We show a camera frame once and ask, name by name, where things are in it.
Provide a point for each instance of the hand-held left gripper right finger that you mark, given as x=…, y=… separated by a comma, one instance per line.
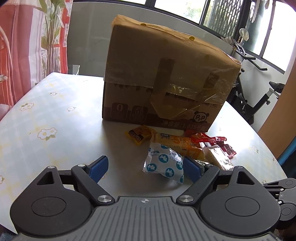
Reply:
x=192, y=168

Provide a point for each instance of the cardboard box with plastic liner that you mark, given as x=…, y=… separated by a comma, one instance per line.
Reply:
x=161, y=58

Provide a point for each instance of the white oval pad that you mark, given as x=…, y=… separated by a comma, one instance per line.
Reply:
x=244, y=34

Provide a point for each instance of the small clear orange sachet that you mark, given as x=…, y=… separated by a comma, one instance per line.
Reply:
x=229, y=150

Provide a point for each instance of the bright red snack packet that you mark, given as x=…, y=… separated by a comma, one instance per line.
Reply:
x=203, y=137

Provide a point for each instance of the brown wooden door panel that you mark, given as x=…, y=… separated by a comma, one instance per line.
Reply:
x=279, y=115

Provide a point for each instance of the long orange snack packet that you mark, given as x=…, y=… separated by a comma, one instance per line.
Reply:
x=182, y=144

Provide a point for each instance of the cream white snack packet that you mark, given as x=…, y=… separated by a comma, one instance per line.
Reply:
x=218, y=157

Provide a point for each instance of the black framed window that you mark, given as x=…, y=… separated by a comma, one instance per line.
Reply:
x=284, y=34

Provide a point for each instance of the black exercise bike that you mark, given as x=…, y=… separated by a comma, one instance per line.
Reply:
x=240, y=97

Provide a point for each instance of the crumpled beige cloth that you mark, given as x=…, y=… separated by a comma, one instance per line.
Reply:
x=229, y=39

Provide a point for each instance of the small yellow snack packet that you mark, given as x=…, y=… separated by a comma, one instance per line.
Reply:
x=138, y=135

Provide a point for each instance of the blue cloth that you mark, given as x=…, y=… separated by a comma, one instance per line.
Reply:
x=288, y=155

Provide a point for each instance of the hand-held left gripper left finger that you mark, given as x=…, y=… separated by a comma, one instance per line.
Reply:
x=98, y=168

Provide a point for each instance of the white plastic container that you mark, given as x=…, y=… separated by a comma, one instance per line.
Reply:
x=74, y=69

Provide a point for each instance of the white blue-printed snack packet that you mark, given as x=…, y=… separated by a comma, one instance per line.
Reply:
x=161, y=162

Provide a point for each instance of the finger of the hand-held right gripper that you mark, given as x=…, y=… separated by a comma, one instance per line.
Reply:
x=284, y=184

